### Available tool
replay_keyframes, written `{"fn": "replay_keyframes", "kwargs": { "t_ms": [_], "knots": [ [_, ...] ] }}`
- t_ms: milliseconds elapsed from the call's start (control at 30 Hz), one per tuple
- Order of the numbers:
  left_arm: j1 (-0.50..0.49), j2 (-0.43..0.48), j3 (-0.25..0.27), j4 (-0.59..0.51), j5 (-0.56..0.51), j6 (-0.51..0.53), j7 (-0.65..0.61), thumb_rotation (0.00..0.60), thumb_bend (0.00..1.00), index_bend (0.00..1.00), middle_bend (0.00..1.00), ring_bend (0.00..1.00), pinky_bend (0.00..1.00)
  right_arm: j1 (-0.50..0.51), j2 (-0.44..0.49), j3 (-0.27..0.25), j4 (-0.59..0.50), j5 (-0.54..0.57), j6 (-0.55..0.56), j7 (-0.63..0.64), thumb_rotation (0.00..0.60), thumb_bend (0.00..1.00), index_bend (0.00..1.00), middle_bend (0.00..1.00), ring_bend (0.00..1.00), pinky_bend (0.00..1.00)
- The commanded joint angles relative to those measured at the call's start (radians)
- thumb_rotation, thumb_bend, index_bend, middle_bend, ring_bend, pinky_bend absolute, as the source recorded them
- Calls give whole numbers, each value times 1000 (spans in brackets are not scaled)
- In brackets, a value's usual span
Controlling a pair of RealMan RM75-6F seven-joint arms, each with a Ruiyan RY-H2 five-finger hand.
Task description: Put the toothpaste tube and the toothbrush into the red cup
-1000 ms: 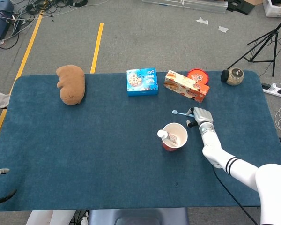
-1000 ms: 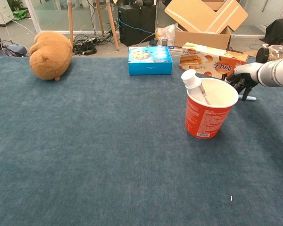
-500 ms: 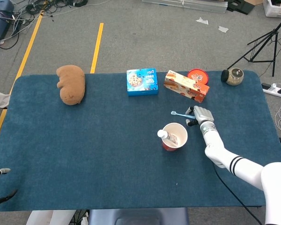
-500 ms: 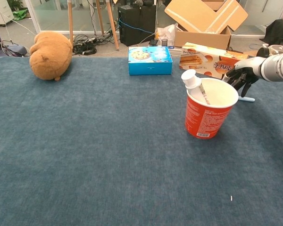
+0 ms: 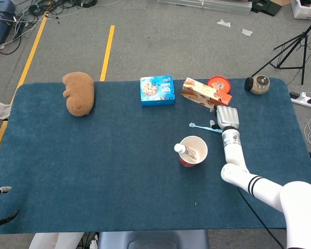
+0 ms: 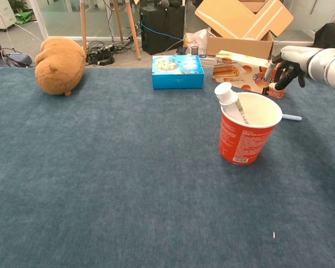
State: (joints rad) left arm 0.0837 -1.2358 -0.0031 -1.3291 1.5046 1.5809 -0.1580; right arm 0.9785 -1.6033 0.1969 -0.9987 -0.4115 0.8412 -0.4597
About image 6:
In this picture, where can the white cabinet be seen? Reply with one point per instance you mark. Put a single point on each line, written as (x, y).
(1, 14)

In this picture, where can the black mesh pen cup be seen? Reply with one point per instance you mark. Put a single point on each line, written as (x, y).
(195, 50)

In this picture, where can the white plastic bag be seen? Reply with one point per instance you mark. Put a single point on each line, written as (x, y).
(196, 37)

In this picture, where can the light blue toothbrush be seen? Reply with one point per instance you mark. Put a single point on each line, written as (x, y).
(293, 117)

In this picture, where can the white toothpaste tube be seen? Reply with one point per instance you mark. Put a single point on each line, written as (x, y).
(224, 92)

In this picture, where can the red paper cup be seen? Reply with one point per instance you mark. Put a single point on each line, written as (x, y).
(240, 142)

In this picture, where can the small black device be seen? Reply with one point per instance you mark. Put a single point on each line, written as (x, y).
(181, 50)

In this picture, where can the green bag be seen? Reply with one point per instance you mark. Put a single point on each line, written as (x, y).
(24, 16)

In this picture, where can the tiny white scrap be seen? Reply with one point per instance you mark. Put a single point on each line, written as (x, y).
(273, 235)

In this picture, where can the open cardboard box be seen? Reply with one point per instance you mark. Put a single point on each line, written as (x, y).
(240, 47)

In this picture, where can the black cloth cover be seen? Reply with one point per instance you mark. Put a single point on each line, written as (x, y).
(330, 35)

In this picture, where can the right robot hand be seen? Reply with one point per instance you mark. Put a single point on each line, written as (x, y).
(296, 56)

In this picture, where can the black computer tower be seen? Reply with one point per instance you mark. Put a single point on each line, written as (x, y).
(162, 33)

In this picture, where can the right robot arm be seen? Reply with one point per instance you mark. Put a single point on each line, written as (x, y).
(329, 67)

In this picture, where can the orange wafer roll box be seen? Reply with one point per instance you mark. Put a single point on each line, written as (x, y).
(234, 69)

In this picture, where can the blue table mat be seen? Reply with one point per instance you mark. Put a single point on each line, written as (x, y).
(128, 167)

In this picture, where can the blue cookie box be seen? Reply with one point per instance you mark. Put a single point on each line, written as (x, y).
(178, 78)

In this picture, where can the dark blue rounded base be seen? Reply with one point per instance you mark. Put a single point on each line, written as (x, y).
(14, 58)

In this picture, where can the wooden stand leg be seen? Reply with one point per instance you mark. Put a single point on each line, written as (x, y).
(118, 19)
(83, 28)
(132, 28)

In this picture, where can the brown plush toy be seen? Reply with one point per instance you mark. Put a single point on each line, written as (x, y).
(58, 67)

